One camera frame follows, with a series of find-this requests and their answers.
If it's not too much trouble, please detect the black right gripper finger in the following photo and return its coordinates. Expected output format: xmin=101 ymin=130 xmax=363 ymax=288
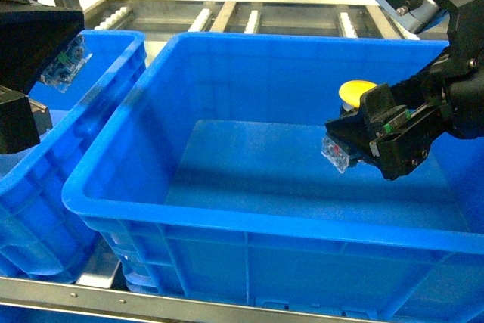
xmin=325 ymin=84 xmax=410 ymax=166
xmin=369 ymin=105 xmax=448 ymax=181

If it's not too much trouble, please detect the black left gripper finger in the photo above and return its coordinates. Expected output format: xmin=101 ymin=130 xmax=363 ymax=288
xmin=1 ymin=0 xmax=84 ymax=93
xmin=1 ymin=86 xmax=52 ymax=154

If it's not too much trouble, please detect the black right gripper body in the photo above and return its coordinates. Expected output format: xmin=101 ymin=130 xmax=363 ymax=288
xmin=389 ymin=0 xmax=484 ymax=141

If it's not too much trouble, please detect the red push button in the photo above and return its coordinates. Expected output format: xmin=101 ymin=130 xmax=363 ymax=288
xmin=21 ymin=0 xmax=91 ymax=89

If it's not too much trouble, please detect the yellow push button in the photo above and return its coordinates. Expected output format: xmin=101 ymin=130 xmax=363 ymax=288
xmin=321 ymin=79 xmax=377 ymax=173

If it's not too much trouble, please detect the left blue plastic crate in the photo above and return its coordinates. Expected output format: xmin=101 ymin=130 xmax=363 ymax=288
xmin=1 ymin=30 xmax=147 ymax=283

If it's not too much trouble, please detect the large blue plastic crate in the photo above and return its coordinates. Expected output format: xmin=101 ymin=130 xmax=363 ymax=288
xmin=62 ymin=33 xmax=483 ymax=322

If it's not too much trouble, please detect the stainless steel shelf rack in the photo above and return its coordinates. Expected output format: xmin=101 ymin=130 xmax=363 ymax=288
xmin=0 ymin=0 xmax=484 ymax=323

